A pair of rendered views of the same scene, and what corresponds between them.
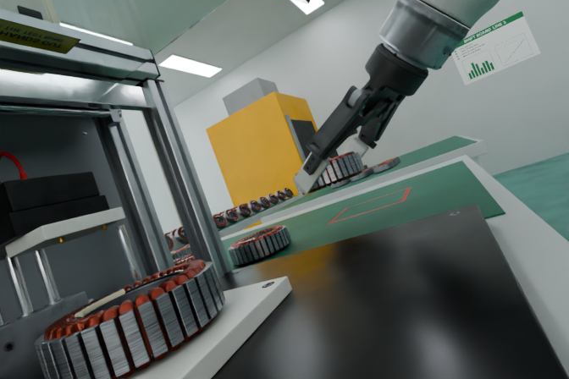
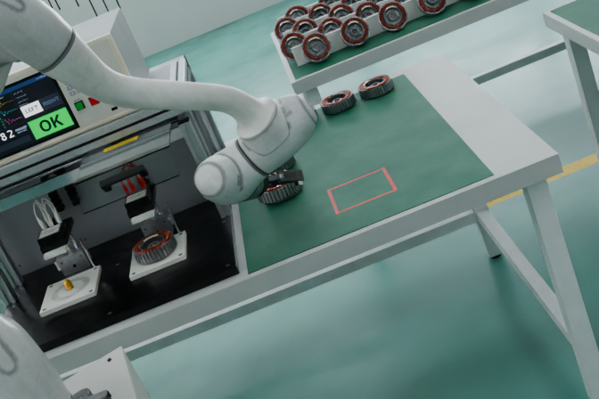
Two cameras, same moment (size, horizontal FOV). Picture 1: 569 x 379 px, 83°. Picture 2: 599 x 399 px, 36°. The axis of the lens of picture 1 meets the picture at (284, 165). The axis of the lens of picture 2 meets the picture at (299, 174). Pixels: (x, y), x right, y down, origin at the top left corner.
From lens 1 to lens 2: 219 cm
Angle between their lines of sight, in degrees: 69
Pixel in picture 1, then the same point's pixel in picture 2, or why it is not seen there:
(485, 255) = (182, 286)
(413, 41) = not seen: hidden behind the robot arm
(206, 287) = (157, 253)
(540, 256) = (201, 293)
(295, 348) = (155, 279)
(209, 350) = (149, 269)
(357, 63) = not seen: outside the picture
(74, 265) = (184, 179)
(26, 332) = (149, 226)
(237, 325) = (158, 265)
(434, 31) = not seen: hidden behind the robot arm
